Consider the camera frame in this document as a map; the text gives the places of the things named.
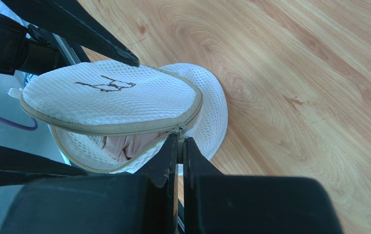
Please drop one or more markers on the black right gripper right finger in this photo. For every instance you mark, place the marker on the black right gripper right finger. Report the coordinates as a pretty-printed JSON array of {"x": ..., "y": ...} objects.
[{"x": 216, "y": 203}]

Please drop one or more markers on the pink satin bra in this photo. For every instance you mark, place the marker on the pink satin bra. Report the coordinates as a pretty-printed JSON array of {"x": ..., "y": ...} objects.
[{"x": 123, "y": 148}]

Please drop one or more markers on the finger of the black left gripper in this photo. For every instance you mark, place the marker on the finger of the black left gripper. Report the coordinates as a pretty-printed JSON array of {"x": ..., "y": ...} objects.
[
  {"x": 68, "y": 19},
  {"x": 19, "y": 168}
]

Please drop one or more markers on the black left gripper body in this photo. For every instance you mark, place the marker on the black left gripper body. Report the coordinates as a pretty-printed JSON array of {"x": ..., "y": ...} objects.
[{"x": 34, "y": 50}]

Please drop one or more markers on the white mesh laundry bag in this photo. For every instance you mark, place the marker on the white mesh laundry bag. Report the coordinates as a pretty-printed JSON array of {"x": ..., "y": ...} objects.
[{"x": 85, "y": 102}]

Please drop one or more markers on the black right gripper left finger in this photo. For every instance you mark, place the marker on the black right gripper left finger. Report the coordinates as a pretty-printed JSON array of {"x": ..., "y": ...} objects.
[{"x": 144, "y": 202}]

